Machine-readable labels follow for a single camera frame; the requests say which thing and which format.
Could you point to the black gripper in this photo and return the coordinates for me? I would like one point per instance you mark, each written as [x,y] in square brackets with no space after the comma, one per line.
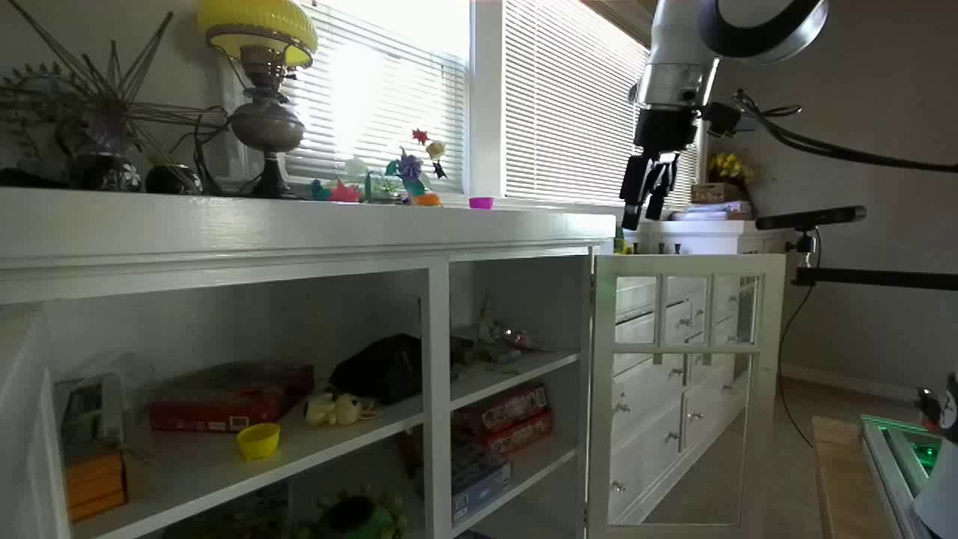
[666,129]

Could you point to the white cabinet shelf unit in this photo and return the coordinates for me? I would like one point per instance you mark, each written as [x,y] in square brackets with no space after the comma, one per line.
[299,226]

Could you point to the small colourful toy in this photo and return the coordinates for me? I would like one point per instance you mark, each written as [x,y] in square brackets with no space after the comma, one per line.
[625,240]

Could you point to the brown flower basket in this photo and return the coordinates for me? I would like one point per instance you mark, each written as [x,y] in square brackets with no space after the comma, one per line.
[715,192]

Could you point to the stack of books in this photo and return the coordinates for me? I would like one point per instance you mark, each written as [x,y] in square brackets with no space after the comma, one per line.
[714,211]

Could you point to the white dresser with drawers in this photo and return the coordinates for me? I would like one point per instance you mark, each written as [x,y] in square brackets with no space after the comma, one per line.
[699,237]

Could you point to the yellow flower bunch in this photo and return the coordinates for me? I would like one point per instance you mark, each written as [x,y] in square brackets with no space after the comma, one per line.
[730,166]

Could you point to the small pink bowl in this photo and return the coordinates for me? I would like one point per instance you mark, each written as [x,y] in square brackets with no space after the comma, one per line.
[479,202]

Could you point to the dark toy figure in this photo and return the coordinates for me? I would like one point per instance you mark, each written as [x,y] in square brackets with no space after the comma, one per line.
[488,345]

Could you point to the small orange toy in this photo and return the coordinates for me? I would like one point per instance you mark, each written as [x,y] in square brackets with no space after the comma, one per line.
[425,199]

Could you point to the colourful paper flower bunch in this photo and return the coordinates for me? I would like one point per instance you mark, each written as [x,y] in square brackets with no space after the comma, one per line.
[410,168]

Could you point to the red Monopoly game box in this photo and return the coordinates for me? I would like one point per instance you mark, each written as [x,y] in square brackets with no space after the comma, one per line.
[503,406]

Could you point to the small green glass jar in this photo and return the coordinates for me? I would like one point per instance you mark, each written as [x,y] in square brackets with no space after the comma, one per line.
[378,186]

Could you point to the red board game box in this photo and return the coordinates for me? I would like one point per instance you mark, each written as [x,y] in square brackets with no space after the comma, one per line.
[509,439]

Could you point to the blue board game box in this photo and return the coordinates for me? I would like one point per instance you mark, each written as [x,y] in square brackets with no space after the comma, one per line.
[479,496]

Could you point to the wooden board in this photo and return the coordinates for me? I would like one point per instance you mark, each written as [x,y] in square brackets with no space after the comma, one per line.
[841,479]

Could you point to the green lit base platform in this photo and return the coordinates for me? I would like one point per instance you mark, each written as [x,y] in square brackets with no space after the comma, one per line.
[901,467]

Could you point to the yellow plush toy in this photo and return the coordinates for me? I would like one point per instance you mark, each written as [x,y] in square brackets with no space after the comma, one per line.
[336,408]

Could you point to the yellow shade oil lamp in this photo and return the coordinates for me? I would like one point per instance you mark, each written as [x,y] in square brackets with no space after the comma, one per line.
[265,123]

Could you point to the green spiky toy ball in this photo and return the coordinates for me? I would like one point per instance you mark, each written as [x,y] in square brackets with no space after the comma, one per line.
[360,515]

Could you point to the small yellow cup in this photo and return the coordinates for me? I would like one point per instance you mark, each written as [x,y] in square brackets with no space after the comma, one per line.
[257,442]

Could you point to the dark glossy ornament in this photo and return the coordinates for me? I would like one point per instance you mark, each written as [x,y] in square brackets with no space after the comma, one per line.
[173,180]
[98,172]

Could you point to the flat red game box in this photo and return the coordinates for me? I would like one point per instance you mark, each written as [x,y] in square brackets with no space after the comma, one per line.
[226,406]

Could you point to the metal starburst ornament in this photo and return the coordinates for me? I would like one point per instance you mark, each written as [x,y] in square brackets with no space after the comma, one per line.
[98,122]

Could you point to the grey white box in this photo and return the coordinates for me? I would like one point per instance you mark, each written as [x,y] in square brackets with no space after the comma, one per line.
[91,414]

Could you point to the orange box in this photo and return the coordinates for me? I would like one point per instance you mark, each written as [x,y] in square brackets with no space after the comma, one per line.
[94,484]

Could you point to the metal gear ornament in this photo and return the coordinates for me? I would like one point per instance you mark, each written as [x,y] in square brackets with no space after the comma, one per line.
[24,90]

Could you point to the black stereo camera bar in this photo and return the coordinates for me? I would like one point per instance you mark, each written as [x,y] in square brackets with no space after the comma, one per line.
[810,216]

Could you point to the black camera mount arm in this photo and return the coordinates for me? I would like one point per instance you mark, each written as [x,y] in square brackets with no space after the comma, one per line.
[878,280]

